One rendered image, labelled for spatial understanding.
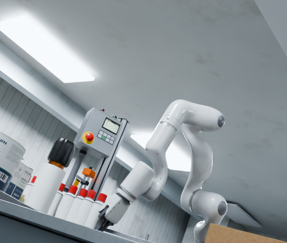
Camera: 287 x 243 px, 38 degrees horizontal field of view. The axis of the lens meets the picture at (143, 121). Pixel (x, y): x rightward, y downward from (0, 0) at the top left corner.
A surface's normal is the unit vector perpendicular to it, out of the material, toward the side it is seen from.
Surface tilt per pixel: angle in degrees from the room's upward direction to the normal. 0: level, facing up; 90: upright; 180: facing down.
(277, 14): 180
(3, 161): 90
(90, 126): 90
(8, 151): 90
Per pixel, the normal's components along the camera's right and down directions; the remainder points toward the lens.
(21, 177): 0.87, 0.15
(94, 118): 0.45, -0.19
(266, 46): -0.35, 0.86
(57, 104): 0.74, 0.01
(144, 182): 0.54, 0.25
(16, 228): -0.42, -0.50
